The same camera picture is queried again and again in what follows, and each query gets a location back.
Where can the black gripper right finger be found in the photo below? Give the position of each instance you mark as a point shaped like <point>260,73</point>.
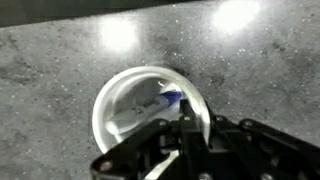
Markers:
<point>265,153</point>

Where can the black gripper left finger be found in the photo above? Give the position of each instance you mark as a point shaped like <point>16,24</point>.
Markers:
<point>138,155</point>

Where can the white paper cup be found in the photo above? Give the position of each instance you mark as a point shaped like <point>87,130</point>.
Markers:
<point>134,86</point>

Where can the blue-capped white marker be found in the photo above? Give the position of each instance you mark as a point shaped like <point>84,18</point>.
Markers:
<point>127,120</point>

